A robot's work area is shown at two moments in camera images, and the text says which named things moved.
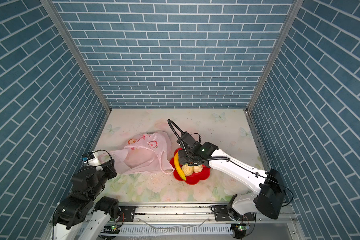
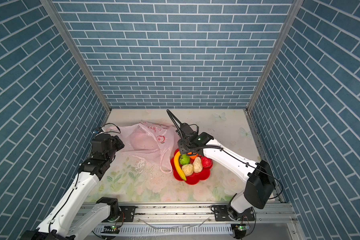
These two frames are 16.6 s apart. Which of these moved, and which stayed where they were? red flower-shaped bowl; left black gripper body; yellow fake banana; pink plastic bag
Moved: pink plastic bag; left black gripper body
Stayed: red flower-shaped bowl; yellow fake banana
